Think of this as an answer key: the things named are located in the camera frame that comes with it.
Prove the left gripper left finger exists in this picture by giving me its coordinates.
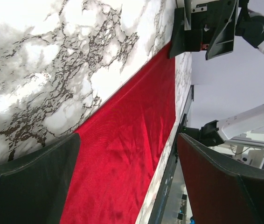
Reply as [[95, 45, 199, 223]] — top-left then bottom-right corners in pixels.
[[0, 133, 80, 224]]

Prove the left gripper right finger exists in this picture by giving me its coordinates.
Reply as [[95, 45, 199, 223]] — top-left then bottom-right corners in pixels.
[[177, 133, 264, 224]]

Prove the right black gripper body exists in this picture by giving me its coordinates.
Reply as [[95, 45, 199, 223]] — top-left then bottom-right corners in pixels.
[[184, 0, 238, 30]]

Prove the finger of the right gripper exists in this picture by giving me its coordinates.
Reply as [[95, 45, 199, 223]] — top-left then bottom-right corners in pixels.
[[168, 8, 203, 58], [205, 21, 236, 60]]

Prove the red cloth napkin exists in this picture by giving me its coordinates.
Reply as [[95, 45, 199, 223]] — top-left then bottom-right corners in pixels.
[[61, 45, 176, 224]]

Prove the aluminium rail frame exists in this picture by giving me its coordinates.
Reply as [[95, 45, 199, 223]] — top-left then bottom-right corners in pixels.
[[148, 85, 194, 224]]

